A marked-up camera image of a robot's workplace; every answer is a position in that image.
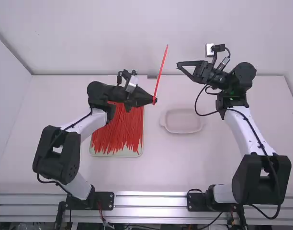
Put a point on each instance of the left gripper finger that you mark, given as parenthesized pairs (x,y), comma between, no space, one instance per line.
(145,99)

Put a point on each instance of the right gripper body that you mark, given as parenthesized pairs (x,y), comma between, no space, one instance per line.
(216,76)

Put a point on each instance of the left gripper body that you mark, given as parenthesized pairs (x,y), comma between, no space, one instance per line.
(120,94)

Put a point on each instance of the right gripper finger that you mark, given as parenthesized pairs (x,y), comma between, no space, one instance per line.
(198,72)

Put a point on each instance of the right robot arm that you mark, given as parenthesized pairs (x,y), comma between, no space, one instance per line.
(240,124)

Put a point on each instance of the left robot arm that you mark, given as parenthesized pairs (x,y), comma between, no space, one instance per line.
(93,122)

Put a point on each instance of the white dish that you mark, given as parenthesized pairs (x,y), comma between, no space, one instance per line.
(182,121)

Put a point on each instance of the pale tray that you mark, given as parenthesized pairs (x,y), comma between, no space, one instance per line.
(117,155)

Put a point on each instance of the silver rails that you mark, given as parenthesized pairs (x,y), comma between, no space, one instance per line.
(149,203)

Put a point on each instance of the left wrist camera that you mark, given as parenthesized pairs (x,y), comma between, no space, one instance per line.
(132,83)

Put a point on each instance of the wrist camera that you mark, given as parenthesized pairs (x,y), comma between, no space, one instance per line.
(209,50)
(132,83)

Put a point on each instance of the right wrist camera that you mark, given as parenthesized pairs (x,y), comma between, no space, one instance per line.
(209,50)

